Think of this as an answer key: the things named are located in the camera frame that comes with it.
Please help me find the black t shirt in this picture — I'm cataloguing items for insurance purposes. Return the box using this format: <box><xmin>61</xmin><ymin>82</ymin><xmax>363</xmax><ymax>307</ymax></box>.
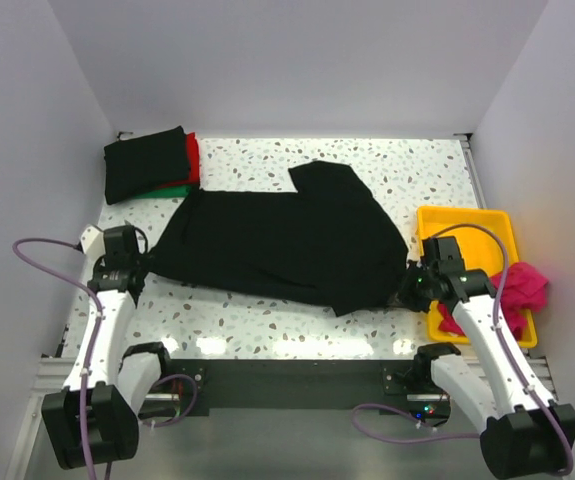
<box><xmin>150</xmin><ymin>161</ymin><xmax>408</xmax><ymax>316</ymax></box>
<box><xmin>104</xmin><ymin>126</ymin><xmax>191</xmax><ymax>205</ymax></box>

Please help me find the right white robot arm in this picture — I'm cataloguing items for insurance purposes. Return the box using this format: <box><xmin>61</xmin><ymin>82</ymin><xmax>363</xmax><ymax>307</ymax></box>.
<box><xmin>398</xmin><ymin>234</ymin><xmax>575</xmax><ymax>479</ymax></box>

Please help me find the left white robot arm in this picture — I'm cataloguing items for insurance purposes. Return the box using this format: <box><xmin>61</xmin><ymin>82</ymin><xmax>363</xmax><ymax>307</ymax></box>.
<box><xmin>41</xmin><ymin>225</ymin><xmax>174</xmax><ymax>470</ymax></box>

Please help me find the yellow plastic tray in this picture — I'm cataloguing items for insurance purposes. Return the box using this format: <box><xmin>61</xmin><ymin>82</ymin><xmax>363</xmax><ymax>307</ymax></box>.
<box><xmin>417</xmin><ymin>205</ymin><xmax>520</xmax><ymax>344</ymax></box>

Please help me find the crumpled pink t shirt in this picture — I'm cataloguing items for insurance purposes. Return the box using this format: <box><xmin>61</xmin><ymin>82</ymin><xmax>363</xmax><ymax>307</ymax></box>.
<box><xmin>427</xmin><ymin>262</ymin><xmax>549</xmax><ymax>348</ymax></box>

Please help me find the folded green t shirt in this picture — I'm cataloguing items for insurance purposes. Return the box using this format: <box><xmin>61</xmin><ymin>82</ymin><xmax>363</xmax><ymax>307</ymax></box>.
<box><xmin>136</xmin><ymin>185</ymin><xmax>193</xmax><ymax>199</ymax></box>

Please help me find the folded black t shirt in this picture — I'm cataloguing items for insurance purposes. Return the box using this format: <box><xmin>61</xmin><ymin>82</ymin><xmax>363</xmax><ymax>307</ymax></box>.
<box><xmin>104</xmin><ymin>126</ymin><xmax>191</xmax><ymax>205</ymax></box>

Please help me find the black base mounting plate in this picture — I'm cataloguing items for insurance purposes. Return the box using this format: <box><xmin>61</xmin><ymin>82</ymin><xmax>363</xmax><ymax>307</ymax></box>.
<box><xmin>135</xmin><ymin>357</ymin><xmax>468</xmax><ymax>419</ymax></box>

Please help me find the folded red t shirt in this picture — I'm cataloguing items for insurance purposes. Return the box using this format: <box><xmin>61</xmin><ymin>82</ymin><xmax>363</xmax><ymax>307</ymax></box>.
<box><xmin>156</xmin><ymin>132</ymin><xmax>200</xmax><ymax>190</ymax></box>

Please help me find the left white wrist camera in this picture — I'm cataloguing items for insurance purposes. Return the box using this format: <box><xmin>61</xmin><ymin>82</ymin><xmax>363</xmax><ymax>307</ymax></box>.
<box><xmin>79</xmin><ymin>224</ymin><xmax>105</xmax><ymax>259</ymax></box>

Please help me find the aluminium frame rail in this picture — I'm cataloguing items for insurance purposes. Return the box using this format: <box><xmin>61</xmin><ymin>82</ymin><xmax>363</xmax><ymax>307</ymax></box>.
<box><xmin>4</xmin><ymin>324</ymin><xmax>71</xmax><ymax>480</ymax></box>

